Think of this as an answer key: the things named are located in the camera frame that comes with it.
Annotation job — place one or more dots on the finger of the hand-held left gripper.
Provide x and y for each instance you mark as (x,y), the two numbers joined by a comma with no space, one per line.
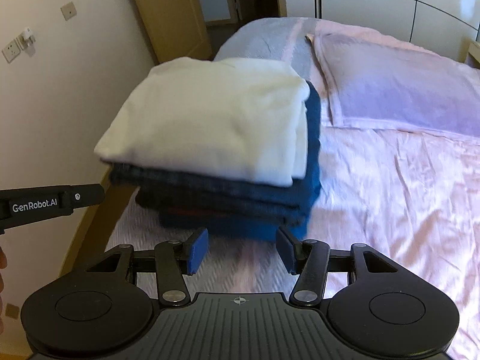
(88,196)

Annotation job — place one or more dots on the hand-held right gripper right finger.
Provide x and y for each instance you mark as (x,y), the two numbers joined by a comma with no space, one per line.
(285,247)

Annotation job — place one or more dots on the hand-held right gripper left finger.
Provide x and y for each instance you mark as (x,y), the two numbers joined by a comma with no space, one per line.
(197,249)

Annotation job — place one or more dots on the dark navy jeans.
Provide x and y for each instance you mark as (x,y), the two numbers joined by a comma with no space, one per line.
(225,195)

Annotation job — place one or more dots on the blue garment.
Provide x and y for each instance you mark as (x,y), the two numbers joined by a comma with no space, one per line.
(314,157)

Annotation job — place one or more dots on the white garment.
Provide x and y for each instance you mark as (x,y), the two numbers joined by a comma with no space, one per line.
(206,120)

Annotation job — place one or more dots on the person's left hand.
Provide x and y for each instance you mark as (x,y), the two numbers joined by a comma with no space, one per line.
(2,258)

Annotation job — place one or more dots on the pink bed sheet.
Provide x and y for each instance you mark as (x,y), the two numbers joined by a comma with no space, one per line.
(393,195)

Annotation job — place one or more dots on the white plug adapter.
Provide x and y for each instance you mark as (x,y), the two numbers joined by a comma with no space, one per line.
(27,36)

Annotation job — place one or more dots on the lavender pillow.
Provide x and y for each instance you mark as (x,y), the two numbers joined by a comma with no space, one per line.
(393,90)

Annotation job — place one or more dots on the wooden door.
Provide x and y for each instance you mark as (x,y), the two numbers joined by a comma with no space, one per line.
(172,15)

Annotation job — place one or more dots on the grey lavender ribbed blanket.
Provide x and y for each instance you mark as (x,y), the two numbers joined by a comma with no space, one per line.
(255,41)

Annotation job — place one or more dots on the wooden headboard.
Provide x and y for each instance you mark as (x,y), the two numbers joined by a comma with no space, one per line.
(474,54)

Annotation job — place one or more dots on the wooden bed side rail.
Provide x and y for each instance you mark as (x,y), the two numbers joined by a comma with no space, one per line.
(93,225)

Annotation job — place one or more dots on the beige low wall socket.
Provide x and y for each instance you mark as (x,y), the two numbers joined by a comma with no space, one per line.
(12,310)

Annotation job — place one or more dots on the white wall socket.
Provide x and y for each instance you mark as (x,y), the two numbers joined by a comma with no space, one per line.
(11,51)

